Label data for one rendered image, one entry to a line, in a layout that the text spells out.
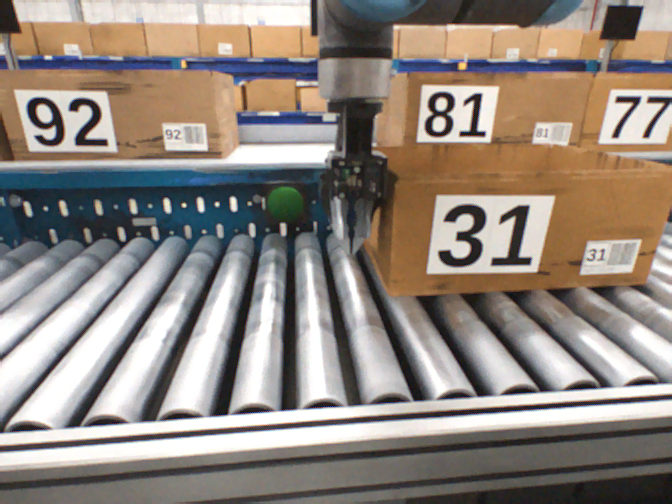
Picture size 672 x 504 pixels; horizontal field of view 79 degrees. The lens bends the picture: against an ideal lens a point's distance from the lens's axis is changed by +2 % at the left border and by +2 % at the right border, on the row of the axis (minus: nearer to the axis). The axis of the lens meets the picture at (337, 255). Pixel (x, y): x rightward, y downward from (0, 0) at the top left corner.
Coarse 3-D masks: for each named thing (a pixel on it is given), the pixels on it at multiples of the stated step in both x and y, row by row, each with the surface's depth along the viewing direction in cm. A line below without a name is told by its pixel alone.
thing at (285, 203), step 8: (272, 192) 78; (280, 192) 78; (288, 192) 78; (296, 192) 79; (272, 200) 79; (280, 200) 79; (288, 200) 79; (296, 200) 79; (272, 208) 79; (280, 208) 79; (288, 208) 79; (296, 208) 79; (280, 216) 80; (288, 216) 80; (296, 216) 80
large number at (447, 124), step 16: (432, 96) 82; (448, 96) 82; (464, 96) 82; (480, 96) 83; (496, 96) 83; (432, 112) 83; (448, 112) 83; (464, 112) 83; (480, 112) 84; (432, 128) 84; (448, 128) 84; (464, 128) 85; (480, 128) 85
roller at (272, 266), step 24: (264, 240) 82; (264, 264) 68; (264, 288) 59; (264, 312) 52; (264, 336) 47; (240, 360) 45; (264, 360) 43; (240, 384) 40; (264, 384) 40; (240, 408) 37; (264, 408) 38
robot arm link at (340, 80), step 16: (320, 64) 48; (336, 64) 46; (352, 64) 46; (368, 64) 46; (384, 64) 47; (320, 80) 49; (336, 80) 47; (352, 80) 46; (368, 80) 46; (384, 80) 48; (320, 96) 50; (336, 96) 47; (352, 96) 47; (368, 96) 47; (384, 96) 48
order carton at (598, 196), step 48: (432, 144) 78; (480, 144) 79; (528, 144) 80; (432, 192) 51; (480, 192) 52; (528, 192) 52; (576, 192) 53; (624, 192) 54; (384, 240) 57; (576, 240) 56; (432, 288) 56; (480, 288) 57; (528, 288) 58
